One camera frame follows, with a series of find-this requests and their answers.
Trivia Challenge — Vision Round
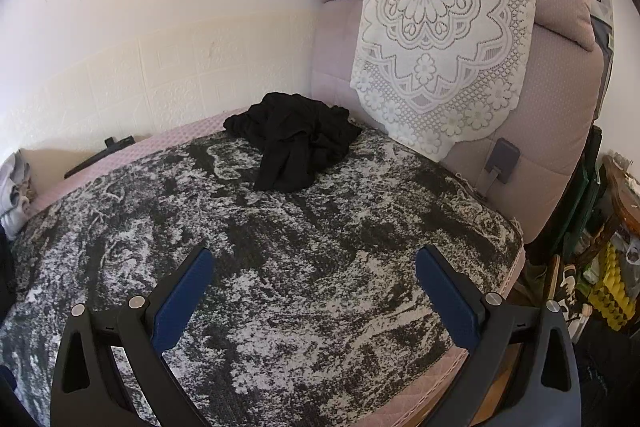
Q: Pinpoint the long black tool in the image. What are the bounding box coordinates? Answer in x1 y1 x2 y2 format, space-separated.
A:
64 135 136 180

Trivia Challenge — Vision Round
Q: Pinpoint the black and white shoe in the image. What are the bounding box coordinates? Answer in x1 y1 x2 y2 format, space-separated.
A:
555 277 591 338

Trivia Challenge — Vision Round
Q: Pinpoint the yellow egg crate foam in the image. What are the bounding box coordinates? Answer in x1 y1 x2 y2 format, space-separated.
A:
587 239 640 333

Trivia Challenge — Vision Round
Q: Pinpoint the dark green folded frame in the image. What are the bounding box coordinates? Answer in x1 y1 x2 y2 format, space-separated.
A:
565 127 608 268

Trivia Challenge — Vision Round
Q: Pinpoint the pink padded sofa backrest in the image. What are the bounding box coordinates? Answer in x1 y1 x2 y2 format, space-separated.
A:
311 0 608 248

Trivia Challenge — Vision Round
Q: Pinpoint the white lace cloth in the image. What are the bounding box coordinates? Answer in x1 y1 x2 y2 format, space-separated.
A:
344 0 538 162

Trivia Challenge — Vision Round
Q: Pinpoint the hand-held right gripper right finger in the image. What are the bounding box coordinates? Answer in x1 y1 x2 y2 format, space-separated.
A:
415 243 583 427

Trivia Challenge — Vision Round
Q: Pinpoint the pink quilted mattress cover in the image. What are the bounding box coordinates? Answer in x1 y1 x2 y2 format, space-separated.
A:
27 111 526 427

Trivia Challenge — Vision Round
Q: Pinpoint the grey plug adapter with cable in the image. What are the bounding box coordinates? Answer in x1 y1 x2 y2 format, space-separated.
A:
475 138 521 198

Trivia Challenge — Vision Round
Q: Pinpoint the brown wooden furniture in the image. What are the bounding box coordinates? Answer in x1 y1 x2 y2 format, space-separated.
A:
597 154 640 258

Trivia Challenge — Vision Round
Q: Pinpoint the grey and white crumpled cloth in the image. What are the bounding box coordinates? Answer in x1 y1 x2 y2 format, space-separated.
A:
0 149 33 238

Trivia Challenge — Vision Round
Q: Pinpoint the black and white patterned blanket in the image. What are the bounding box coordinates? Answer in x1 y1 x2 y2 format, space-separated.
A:
0 127 526 427

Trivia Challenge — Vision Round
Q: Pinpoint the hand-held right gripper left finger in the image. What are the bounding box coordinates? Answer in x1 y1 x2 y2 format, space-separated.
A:
50 243 216 427

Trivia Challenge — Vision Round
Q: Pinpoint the black garment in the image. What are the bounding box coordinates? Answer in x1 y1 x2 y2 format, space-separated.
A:
223 92 364 194

